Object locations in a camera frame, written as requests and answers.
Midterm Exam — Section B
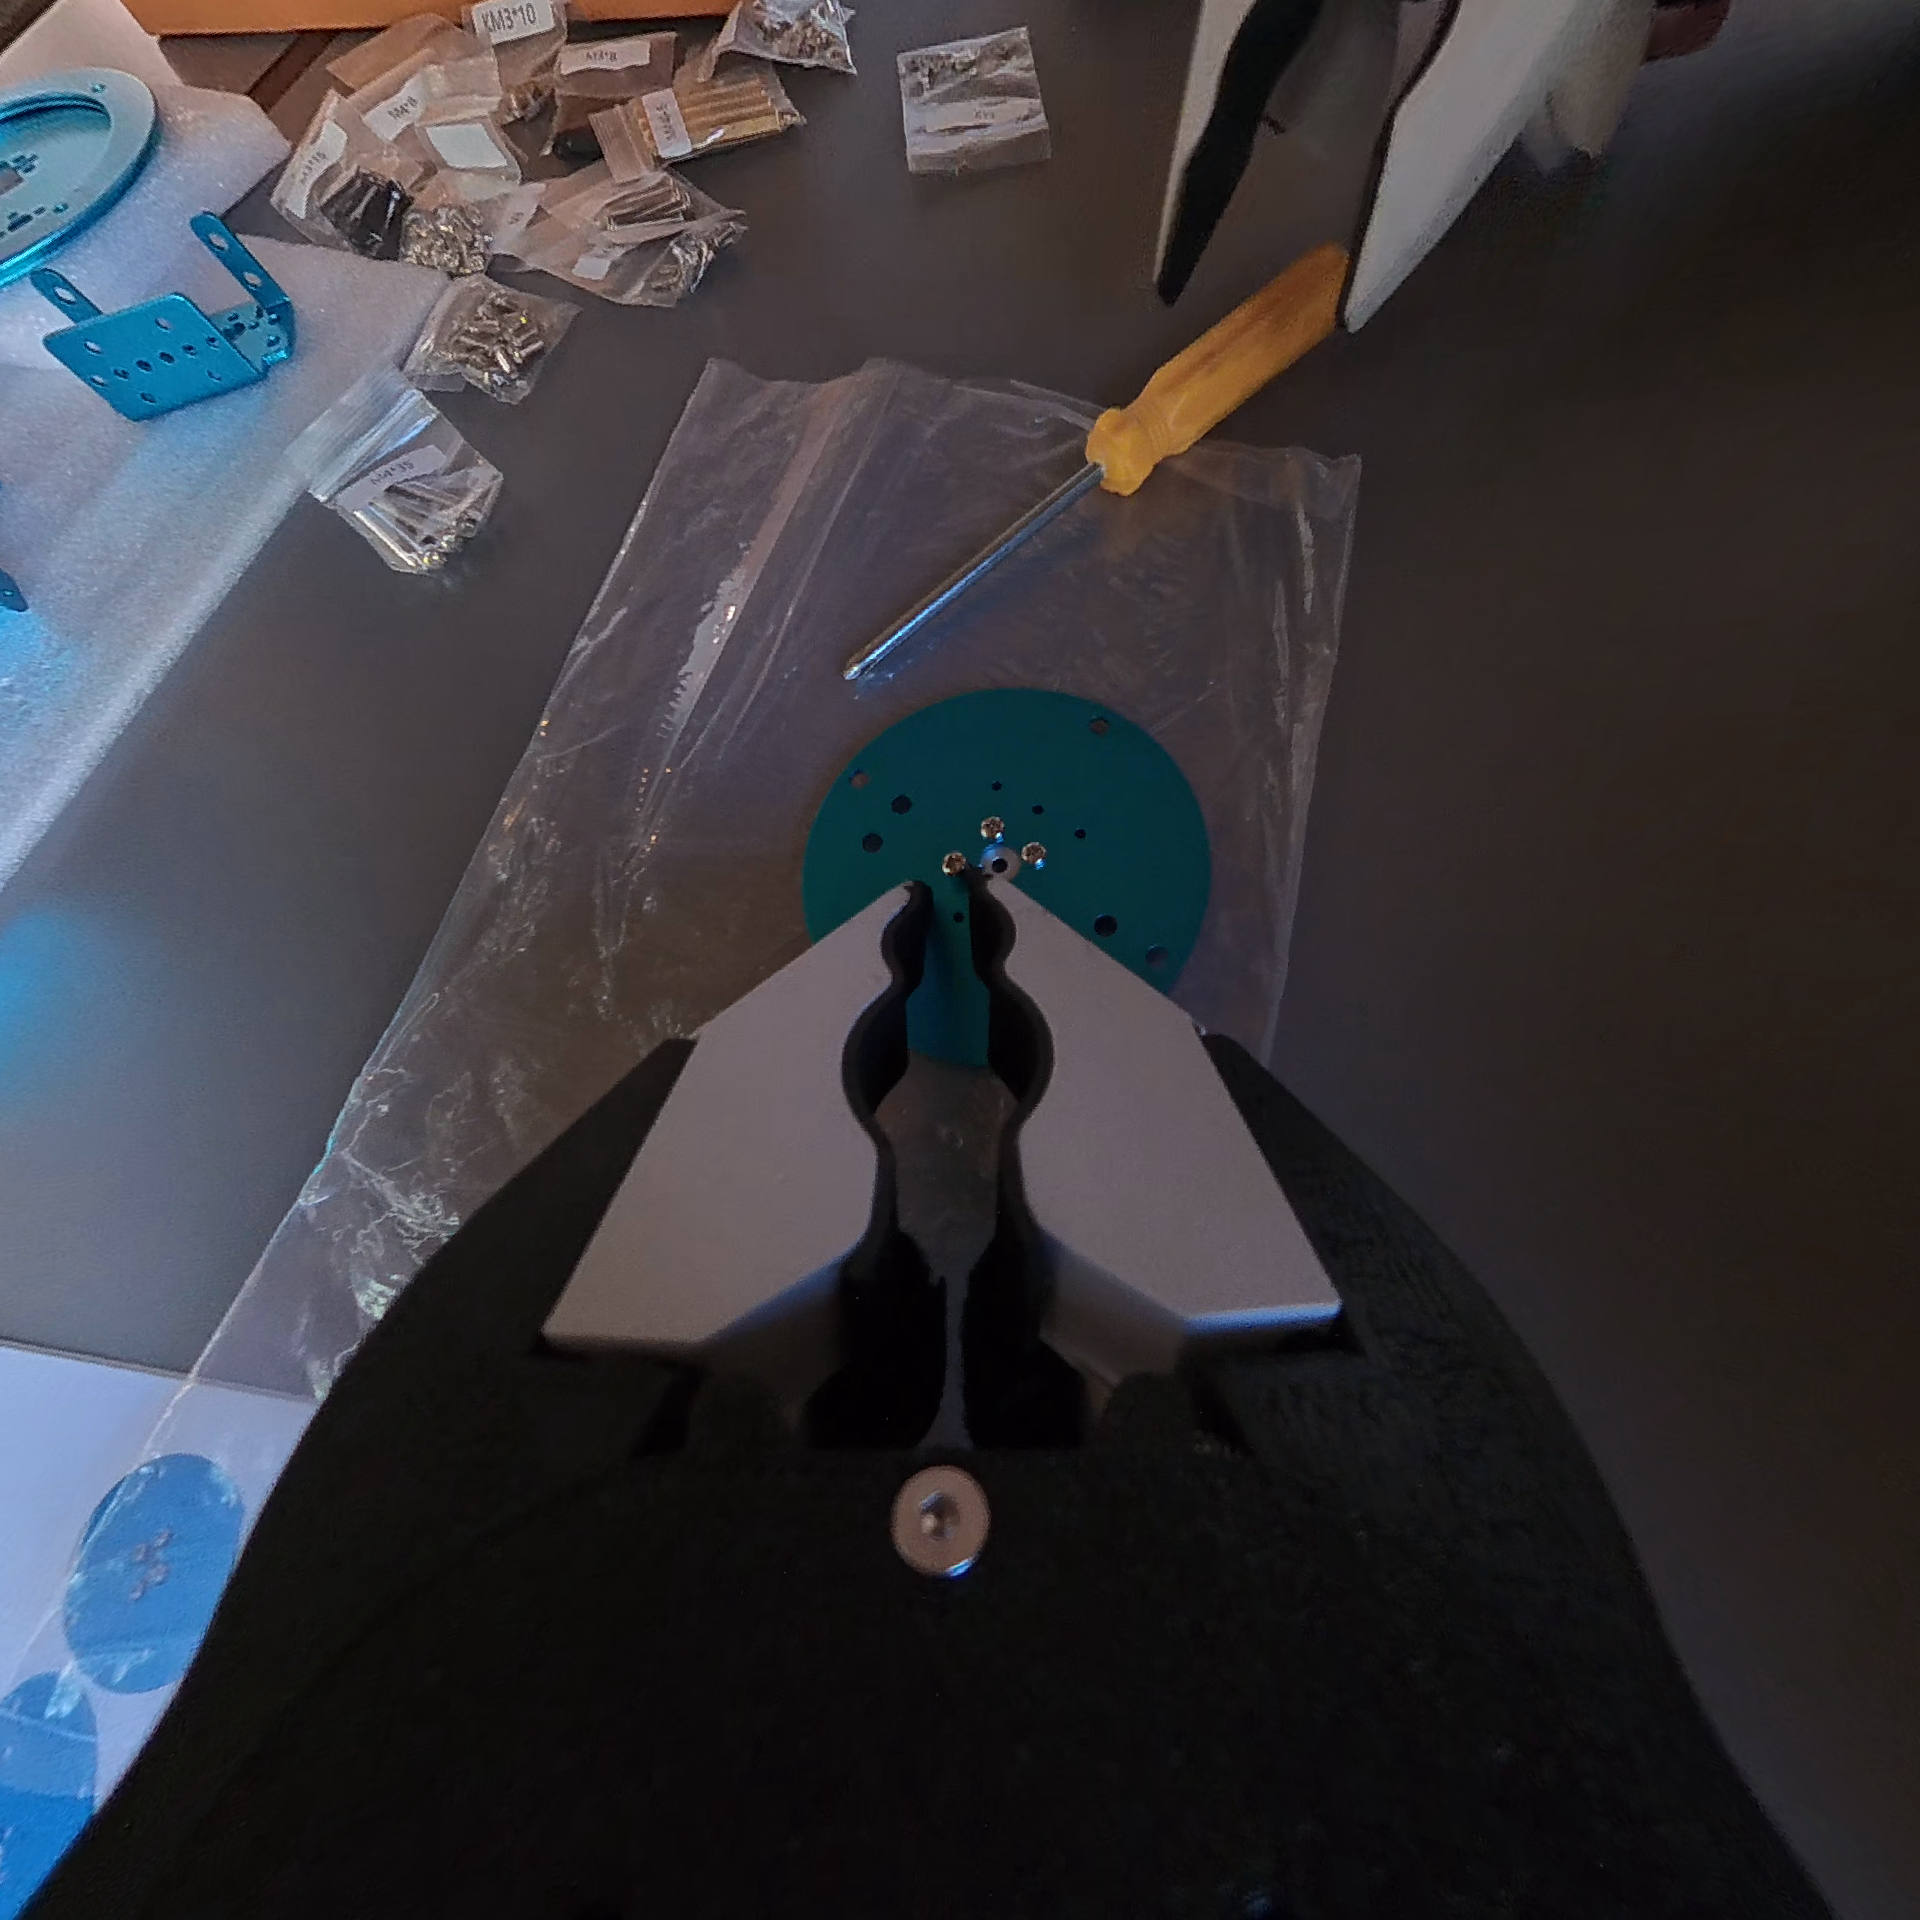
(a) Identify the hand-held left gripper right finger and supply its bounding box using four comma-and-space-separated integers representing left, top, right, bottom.
966, 872, 1345, 1345

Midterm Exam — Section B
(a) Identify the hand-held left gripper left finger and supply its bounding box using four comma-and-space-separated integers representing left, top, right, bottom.
540, 883, 962, 1361

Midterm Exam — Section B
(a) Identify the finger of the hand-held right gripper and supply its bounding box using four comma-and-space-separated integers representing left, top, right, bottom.
1149, 0, 1321, 314
1334, 0, 1565, 338

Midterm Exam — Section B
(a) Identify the yellow handled screwdriver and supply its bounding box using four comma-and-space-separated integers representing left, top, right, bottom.
840, 240, 1353, 687

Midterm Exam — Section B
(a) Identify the teal round metal plate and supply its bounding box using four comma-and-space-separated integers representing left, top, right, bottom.
802, 688, 1214, 1069

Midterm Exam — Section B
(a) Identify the grey desk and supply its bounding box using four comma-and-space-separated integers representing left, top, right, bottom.
0, 0, 1920, 1920

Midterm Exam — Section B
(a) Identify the square bag of tiny screws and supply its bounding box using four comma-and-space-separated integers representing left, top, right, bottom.
896, 29, 1051, 176

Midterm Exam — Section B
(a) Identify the clear plastic bag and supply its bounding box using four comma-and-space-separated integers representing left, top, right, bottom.
194, 355, 1364, 1404

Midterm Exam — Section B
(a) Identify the pile of small parts bags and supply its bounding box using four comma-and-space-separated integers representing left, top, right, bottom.
270, 0, 859, 309

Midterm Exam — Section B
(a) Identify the orange cardboard box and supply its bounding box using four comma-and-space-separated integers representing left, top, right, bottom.
293, 0, 753, 29

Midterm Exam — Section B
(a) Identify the assembly guide booklet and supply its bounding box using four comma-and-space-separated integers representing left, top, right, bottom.
0, 1339, 324, 1920

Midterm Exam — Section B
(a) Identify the bag of short silver screws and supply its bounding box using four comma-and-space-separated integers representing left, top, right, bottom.
402, 275, 584, 404

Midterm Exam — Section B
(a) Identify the bag of long screws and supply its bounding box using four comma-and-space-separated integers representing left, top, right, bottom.
307, 373, 505, 576

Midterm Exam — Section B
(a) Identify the white foam sheet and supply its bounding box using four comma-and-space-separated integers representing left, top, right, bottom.
0, 82, 453, 888

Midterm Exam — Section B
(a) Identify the blue U-shaped bracket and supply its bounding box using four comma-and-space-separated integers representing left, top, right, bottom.
41, 213, 297, 425

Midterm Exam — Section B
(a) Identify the blue metal ring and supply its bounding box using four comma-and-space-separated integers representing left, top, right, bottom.
0, 66, 162, 296

